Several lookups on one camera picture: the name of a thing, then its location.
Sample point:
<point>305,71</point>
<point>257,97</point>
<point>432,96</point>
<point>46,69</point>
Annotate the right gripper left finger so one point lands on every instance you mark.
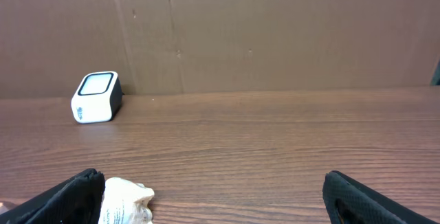
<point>77,200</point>

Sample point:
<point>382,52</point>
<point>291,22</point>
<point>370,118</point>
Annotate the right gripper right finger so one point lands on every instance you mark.
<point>348,201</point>

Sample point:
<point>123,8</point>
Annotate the beige plastic pouch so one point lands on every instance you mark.
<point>126,202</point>

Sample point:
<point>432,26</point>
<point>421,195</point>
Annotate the white barcode scanner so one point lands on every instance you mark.
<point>98,98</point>

